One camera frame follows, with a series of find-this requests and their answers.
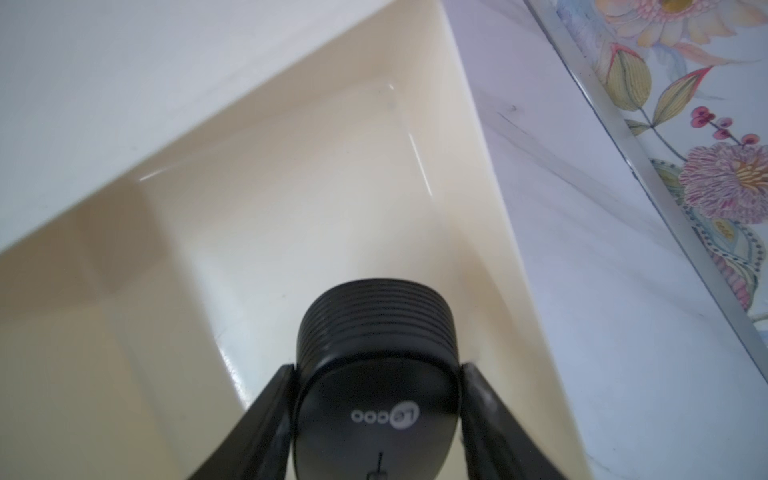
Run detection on cream drawer cabinet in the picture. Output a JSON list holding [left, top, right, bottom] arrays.
[[0, 0, 397, 253]]

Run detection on black Lecoo mouse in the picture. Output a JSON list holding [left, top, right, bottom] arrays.
[[293, 278, 461, 480]]

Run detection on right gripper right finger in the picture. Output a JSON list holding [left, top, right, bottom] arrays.
[[460, 362, 564, 480]]

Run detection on cream top drawer red knob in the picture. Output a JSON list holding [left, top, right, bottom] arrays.
[[1, 1, 590, 479]]

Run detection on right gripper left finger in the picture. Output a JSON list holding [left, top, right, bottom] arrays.
[[191, 364, 296, 480]]

